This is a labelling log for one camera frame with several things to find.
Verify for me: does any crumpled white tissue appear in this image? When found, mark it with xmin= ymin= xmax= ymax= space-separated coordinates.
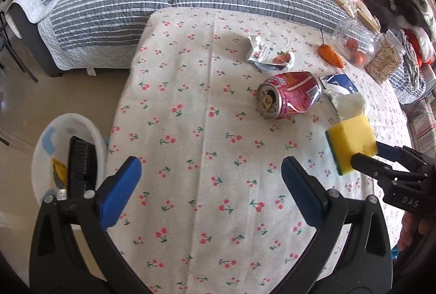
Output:
xmin=323 ymin=86 xmax=368 ymax=121

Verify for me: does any grey patterned cloth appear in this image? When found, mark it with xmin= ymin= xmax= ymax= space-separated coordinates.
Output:
xmin=402 ymin=42 xmax=427 ymax=91

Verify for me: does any grey striped quilted blanket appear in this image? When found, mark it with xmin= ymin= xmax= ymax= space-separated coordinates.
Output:
xmin=10 ymin=0 xmax=426 ymax=104

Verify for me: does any cherry print tablecloth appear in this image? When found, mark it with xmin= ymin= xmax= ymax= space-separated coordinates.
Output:
xmin=107 ymin=6 xmax=414 ymax=294

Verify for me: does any clear jar with bamboo lid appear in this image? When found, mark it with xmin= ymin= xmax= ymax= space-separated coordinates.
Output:
xmin=332 ymin=8 xmax=383 ymax=69

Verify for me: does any black grey plush toy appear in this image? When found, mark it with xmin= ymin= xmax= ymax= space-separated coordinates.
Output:
xmin=388 ymin=0 xmax=433 ymax=29

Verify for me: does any person's right hand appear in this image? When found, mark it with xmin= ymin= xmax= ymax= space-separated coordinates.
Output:
xmin=398 ymin=211 xmax=433 ymax=252

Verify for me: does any yellow green sponge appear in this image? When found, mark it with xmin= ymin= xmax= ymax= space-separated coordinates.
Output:
xmin=325 ymin=115 xmax=379 ymax=176

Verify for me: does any white plastic basin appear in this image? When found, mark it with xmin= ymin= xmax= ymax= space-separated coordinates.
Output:
xmin=31 ymin=113 xmax=110 ymax=230

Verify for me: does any red drink can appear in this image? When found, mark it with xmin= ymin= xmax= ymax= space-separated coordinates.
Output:
xmin=256 ymin=72 xmax=322 ymax=120

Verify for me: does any orange toy carrot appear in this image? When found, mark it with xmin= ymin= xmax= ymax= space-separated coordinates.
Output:
xmin=317 ymin=29 xmax=346 ymax=68

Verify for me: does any clear jar with tan sticks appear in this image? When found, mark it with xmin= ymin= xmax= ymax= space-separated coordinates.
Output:
xmin=364 ymin=30 xmax=407 ymax=83

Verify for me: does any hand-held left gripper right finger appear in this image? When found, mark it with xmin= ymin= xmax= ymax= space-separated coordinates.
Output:
xmin=281 ymin=157 xmax=394 ymax=294

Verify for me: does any blue white packet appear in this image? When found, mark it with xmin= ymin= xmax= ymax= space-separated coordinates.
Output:
xmin=320 ymin=73 xmax=360 ymax=95

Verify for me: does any white snack wrapper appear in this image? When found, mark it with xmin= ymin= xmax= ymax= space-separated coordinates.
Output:
xmin=246 ymin=35 xmax=295 ymax=71

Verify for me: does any yellow snack wrapper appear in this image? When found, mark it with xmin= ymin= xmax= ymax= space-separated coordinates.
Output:
xmin=51 ymin=158 xmax=69 ymax=187

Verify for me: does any red white plush toy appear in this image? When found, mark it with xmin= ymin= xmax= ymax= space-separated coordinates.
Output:
xmin=404 ymin=26 xmax=436 ymax=64

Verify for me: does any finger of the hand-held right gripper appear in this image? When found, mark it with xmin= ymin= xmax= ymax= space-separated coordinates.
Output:
xmin=351 ymin=152 xmax=411 ymax=186
xmin=375 ymin=140 xmax=436 ymax=172

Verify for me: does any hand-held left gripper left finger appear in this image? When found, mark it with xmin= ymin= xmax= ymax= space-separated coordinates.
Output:
xmin=29 ymin=156 xmax=152 ymax=294

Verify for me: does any cream white bag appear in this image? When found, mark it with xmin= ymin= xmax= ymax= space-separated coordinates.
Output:
xmin=337 ymin=0 xmax=368 ymax=18

